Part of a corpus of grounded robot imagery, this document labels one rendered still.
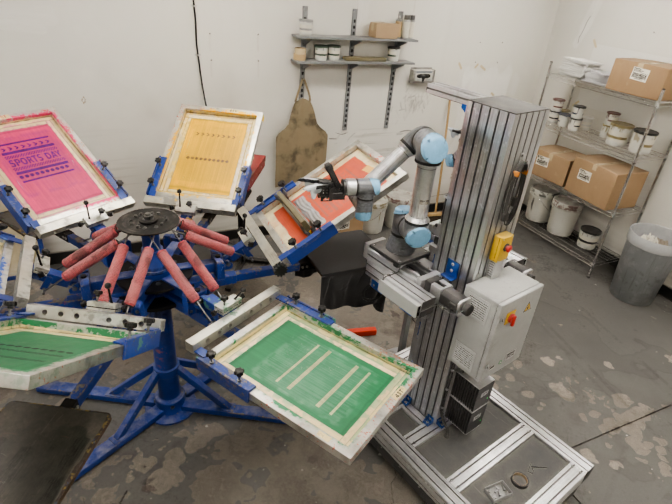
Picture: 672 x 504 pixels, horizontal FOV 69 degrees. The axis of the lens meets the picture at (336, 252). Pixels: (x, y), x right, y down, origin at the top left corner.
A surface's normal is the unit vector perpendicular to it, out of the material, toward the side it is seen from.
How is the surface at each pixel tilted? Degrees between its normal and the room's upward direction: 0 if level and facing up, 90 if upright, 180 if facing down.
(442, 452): 0
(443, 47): 90
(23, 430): 0
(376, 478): 0
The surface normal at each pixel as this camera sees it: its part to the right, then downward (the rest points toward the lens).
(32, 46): 0.42, 0.48
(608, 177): -0.91, 0.11
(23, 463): 0.08, -0.86
